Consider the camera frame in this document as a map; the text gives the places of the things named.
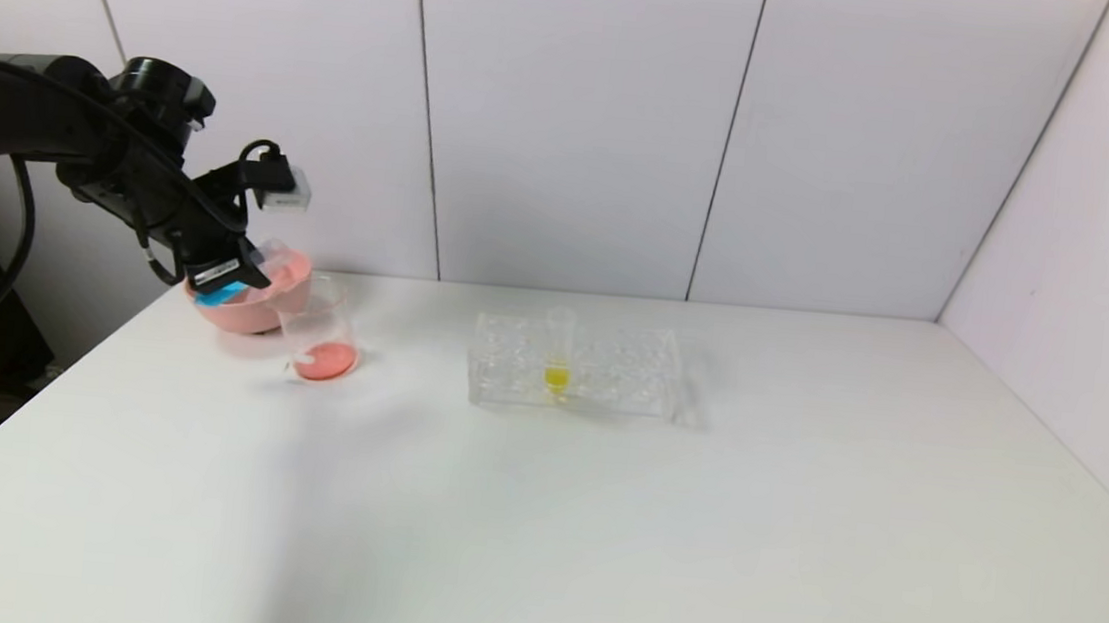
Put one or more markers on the test tube with blue pigment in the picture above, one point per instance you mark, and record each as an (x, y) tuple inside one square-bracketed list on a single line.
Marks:
[(220, 296)]

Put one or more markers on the clear glass beaker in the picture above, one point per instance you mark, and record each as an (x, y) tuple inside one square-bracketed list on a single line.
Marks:
[(324, 360)]

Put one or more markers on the orange and black left arm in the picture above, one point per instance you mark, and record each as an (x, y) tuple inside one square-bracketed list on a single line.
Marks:
[(30, 110)]

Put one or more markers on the test tube with yellow pigment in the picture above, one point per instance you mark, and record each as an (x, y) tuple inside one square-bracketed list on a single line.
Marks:
[(557, 377)]

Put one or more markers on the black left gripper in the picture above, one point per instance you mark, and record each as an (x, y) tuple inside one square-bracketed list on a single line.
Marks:
[(218, 272)]

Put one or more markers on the pink bowl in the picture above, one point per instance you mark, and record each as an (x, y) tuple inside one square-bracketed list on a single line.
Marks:
[(248, 317)]

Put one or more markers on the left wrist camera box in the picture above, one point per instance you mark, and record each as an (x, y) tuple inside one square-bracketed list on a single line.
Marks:
[(284, 190)]

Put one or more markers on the clear plastic test tube rack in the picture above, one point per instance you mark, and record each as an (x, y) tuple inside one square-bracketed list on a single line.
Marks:
[(609, 377)]

